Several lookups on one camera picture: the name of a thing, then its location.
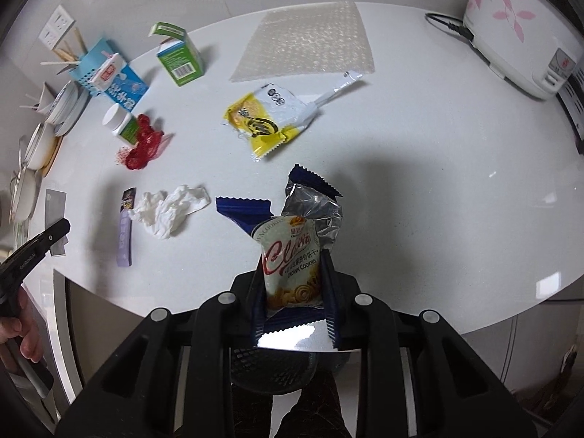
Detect grey metal scraper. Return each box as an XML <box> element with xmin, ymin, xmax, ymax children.
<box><xmin>45</xmin><ymin>189</ymin><xmax>68</xmax><ymax>256</ymax></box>

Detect person left hand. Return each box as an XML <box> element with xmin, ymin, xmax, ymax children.
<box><xmin>0</xmin><ymin>284</ymin><xmax>45</xmax><ymax>375</ymax></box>

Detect green white carton box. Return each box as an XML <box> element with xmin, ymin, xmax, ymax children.
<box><xmin>149</xmin><ymin>22</ymin><xmax>205</xmax><ymax>87</ymax></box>

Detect blue utensil holder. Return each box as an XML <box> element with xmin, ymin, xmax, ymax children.
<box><xmin>69</xmin><ymin>38</ymin><xmax>124</xmax><ymax>101</ymax></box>

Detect white bowl with lid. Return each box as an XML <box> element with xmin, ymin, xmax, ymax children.
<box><xmin>10</xmin><ymin>168</ymin><xmax>42</xmax><ymax>223</ymax></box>

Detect red mesh net bag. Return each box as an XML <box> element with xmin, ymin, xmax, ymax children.
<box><xmin>116</xmin><ymin>114</ymin><xmax>165</xmax><ymax>170</ymax></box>

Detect wooden trivet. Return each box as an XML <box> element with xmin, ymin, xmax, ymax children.
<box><xmin>41</xmin><ymin>137</ymin><xmax>64</xmax><ymax>178</ymax></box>

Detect blue white cookie wrapper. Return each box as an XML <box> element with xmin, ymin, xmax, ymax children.
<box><xmin>216</xmin><ymin>164</ymin><xmax>342</xmax><ymax>352</ymax></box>

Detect stacked white plates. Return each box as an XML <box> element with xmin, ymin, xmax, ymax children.
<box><xmin>46</xmin><ymin>81</ymin><xmax>90</xmax><ymax>137</ymax></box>

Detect yellow white snack bag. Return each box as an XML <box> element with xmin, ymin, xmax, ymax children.
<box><xmin>224</xmin><ymin>70</ymin><xmax>363</xmax><ymax>160</ymax></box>

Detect black power cable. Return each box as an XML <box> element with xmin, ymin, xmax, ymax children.
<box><xmin>424</xmin><ymin>11</ymin><xmax>476</xmax><ymax>42</ymax></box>

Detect white green pill bottle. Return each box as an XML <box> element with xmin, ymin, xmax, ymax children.
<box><xmin>102</xmin><ymin>104</ymin><xmax>139</xmax><ymax>147</ymax></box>

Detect blue white milk carton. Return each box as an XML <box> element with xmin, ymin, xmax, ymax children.
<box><xmin>89</xmin><ymin>53</ymin><xmax>149</xmax><ymax>112</ymax></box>

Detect white wall socket pair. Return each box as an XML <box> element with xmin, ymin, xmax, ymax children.
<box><xmin>39</xmin><ymin>5</ymin><xmax>75</xmax><ymax>50</ymax></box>

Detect purple sachet wrapper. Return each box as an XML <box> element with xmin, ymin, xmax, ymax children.
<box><xmin>116</xmin><ymin>187</ymin><xmax>137</xmax><ymax>268</ymax></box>

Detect white tissue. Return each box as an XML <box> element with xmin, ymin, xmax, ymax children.
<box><xmin>129</xmin><ymin>185</ymin><xmax>211</xmax><ymax>240</ymax></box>

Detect white cup with sticks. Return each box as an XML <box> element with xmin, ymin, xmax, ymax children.
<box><xmin>21</xmin><ymin>83</ymin><xmax>55</xmax><ymax>116</ymax></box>

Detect clear bubble wrap sheet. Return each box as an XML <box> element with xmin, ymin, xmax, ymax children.
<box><xmin>231</xmin><ymin>1</ymin><xmax>375</xmax><ymax>82</ymax></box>

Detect white ceramic bowl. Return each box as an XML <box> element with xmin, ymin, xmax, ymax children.
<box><xmin>24</xmin><ymin>123</ymin><xmax>57</xmax><ymax>170</ymax></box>

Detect white floral rice cooker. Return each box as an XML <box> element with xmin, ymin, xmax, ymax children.
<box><xmin>463</xmin><ymin>0</ymin><xmax>583</xmax><ymax>100</ymax></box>

